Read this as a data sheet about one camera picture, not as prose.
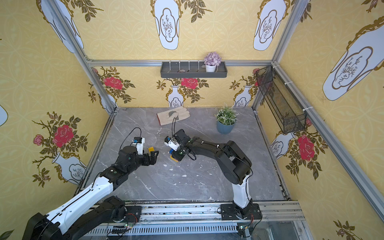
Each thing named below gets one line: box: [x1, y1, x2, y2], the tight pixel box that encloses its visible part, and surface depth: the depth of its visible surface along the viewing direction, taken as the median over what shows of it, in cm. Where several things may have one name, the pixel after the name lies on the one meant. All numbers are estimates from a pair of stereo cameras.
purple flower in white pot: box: [203, 51, 222, 73], surface depth 85 cm
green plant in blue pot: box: [214, 103, 239, 135], surface depth 100 cm
